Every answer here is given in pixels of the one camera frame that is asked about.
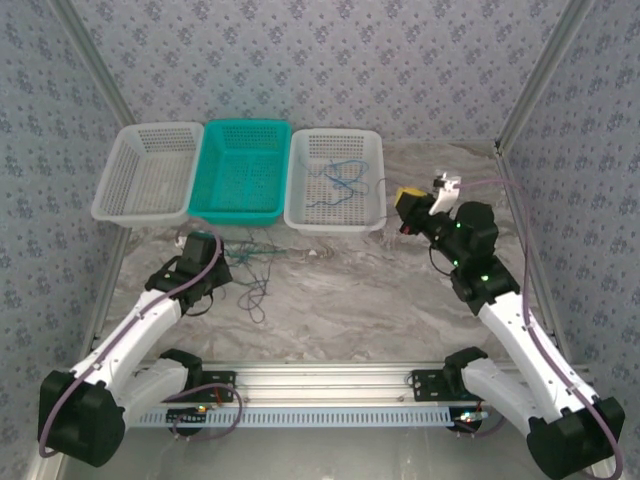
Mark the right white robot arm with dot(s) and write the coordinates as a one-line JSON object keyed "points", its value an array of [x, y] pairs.
{"points": [[505, 325]]}

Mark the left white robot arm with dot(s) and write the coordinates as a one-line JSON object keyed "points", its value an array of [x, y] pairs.
{"points": [[135, 340]]}

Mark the white perforated plastic basket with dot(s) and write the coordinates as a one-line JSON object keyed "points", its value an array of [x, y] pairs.
{"points": [[145, 170], [325, 220]]}

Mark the teal perforated plastic basket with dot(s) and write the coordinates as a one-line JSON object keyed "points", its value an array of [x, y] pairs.
{"points": [[235, 170]]}

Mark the small LED circuit board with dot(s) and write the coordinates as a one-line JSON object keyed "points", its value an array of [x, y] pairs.
{"points": [[192, 415], [470, 420]]}

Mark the aluminium table side rail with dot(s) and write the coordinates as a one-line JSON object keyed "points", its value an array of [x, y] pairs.
{"points": [[507, 165], [103, 300]]}

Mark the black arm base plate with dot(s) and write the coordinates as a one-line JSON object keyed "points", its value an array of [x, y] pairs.
{"points": [[425, 385], [220, 380]]}

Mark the long aluminium base rail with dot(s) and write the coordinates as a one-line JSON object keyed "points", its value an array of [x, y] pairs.
{"points": [[325, 385]]}

